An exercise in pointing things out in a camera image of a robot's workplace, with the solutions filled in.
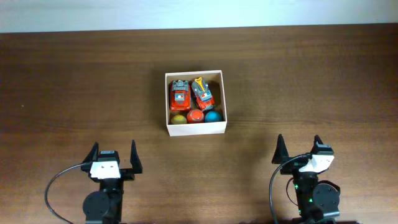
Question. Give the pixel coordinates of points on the fire truck with yellow ladder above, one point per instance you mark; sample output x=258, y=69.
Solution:
x=203, y=95

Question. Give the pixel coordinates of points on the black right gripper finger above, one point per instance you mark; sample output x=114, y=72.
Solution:
x=316, y=145
x=281, y=154

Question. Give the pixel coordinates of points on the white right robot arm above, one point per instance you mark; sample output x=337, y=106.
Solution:
x=317, y=200

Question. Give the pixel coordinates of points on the blue toy ball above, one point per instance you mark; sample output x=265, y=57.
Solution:
x=213, y=116

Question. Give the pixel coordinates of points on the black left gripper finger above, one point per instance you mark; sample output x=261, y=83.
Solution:
x=93, y=154
x=134, y=158

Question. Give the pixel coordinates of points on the yellow toy ball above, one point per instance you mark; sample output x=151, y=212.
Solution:
x=178, y=119

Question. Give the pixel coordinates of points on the pink cardboard box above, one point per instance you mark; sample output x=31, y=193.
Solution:
x=215, y=80

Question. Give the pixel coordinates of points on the red toy ball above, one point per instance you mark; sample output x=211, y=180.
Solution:
x=195, y=116

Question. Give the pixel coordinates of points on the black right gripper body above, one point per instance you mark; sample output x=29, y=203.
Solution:
x=306, y=180

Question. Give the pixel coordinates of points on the red fire truck grey top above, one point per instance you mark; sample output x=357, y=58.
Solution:
x=180, y=97

